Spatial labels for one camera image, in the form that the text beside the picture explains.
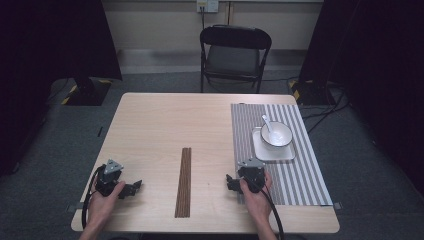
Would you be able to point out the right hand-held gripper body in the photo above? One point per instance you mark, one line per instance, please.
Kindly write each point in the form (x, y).
(253, 175)

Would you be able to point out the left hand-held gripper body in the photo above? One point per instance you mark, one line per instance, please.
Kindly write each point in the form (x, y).
(107, 181)

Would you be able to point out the white square plate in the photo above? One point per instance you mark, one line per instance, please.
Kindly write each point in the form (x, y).
(266, 154)

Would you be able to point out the brown wooden chopstick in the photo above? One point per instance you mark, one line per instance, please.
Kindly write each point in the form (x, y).
(186, 183)
(180, 183)
(189, 183)
(183, 183)

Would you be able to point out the person's left hand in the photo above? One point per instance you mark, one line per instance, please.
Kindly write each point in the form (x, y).
(100, 208)

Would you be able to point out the person's right hand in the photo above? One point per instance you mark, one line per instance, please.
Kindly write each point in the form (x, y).
(259, 205)

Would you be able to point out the grey striped placemat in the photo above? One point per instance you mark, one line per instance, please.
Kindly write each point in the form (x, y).
(300, 180)

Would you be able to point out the white ceramic spoon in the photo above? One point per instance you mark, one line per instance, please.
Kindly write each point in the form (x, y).
(270, 130)

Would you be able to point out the white bowl with dark rim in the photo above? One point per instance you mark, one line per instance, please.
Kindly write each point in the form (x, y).
(283, 136)

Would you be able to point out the small black floor object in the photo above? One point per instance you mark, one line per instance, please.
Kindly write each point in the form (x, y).
(100, 131)

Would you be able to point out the black stand base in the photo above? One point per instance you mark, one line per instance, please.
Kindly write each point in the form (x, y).
(308, 95)
(87, 93)

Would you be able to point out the black folding chair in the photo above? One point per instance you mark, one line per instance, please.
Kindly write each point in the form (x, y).
(233, 60)

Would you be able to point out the black curtain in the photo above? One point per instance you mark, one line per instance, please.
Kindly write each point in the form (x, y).
(50, 50)
(376, 66)

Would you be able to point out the grey table bracket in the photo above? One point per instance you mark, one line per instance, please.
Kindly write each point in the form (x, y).
(337, 205)
(74, 207)

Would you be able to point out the white wall socket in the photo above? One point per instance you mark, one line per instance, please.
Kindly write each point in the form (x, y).
(208, 5)

